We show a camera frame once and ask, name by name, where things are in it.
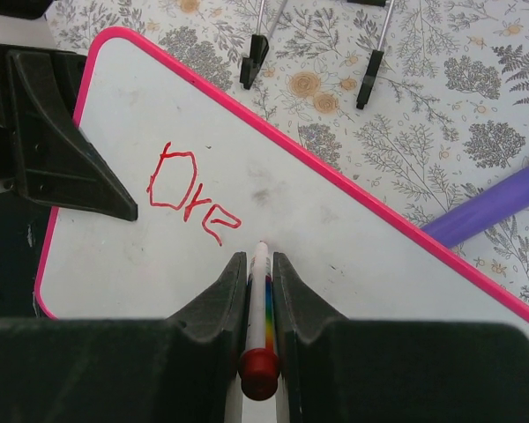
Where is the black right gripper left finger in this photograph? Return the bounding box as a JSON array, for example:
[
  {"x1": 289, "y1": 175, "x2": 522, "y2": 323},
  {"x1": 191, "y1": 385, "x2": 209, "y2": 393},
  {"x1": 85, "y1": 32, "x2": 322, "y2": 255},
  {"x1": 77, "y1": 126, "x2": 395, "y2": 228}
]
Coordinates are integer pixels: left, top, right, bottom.
[{"x1": 0, "y1": 252, "x2": 247, "y2": 422}]

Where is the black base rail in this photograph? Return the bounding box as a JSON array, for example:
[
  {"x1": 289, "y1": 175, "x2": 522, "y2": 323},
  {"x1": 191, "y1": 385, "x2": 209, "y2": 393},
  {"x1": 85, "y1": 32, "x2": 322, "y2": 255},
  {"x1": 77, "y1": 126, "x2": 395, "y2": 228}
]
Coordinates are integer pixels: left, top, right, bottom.
[{"x1": 0, "y1": 192, "x2": 51, "y2": 318}]

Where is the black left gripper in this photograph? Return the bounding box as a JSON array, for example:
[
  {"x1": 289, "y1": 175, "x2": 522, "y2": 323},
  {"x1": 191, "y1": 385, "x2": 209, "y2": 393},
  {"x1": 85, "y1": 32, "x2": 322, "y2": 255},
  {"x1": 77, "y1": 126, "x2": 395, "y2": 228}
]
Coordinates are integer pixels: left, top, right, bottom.
[{"x1": 0, "y1": 43, "x2": 138, "y2": 221}]

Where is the pink framed whiteboard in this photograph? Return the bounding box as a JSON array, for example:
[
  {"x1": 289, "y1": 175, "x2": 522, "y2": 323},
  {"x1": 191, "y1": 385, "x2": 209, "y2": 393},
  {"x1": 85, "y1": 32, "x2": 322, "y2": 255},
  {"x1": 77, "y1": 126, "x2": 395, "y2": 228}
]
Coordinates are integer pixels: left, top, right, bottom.
[{"x1": 34, "y1": 27, "x2": 529, "y2": 335}]

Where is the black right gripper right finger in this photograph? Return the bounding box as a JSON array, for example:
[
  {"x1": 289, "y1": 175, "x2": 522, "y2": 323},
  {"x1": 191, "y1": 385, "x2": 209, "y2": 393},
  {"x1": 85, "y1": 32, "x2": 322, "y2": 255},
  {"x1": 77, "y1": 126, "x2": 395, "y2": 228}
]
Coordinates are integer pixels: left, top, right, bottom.
[{"x1": 272, "y1": 253, "x2": 529, "y2": 422}]

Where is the red capped whiteboard marker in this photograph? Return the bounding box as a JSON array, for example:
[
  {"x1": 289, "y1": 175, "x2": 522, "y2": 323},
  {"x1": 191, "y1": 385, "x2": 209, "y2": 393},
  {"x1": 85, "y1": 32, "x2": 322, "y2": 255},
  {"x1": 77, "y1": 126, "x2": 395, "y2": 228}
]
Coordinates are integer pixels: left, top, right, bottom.
[{"x1": 238, "y1": 241, "x2": 279, "y2": 401}]

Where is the white wire whiteboard stand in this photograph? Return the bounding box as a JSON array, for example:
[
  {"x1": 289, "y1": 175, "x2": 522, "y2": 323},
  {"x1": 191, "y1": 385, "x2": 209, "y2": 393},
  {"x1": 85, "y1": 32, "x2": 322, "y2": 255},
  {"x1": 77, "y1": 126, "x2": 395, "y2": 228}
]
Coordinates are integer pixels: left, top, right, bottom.
[{"x1": 240, "y1": 1, "x2": 395, "y2": 114}]

